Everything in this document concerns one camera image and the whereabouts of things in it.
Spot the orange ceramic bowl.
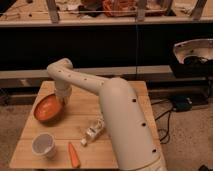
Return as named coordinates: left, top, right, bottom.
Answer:
left=33, top=94, right=64, bottom=123

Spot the clear plastic bottle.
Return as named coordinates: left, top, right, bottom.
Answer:
left=80, top=118, right=105, bottom=147

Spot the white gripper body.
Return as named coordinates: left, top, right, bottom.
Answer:
left=55, top=86, right=72, bottom=104

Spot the black floor cable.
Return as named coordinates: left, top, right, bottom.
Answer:
left=151, top=98, right=178, bottom=145

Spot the long metal shelf rail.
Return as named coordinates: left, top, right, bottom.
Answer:
left=0, top=65, right=172, bottom=79

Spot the white dome device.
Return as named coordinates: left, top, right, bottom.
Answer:
left=170, top=38, right=213, bottom=78

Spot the orange object on shelf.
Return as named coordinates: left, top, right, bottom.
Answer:
left=102, top=0, right=136, bottom=17

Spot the wooden table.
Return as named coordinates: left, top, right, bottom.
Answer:
left=9, top=80, right=166, bottom=171

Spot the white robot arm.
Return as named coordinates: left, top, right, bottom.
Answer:
left=47, top=58, right=167, bottom=171

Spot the orange carrot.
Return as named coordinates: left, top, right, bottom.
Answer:
left=68, top=142, right=80, bottom=168

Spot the white paper cup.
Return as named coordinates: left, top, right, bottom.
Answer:
left=31, top=133, right=56, bottom=158

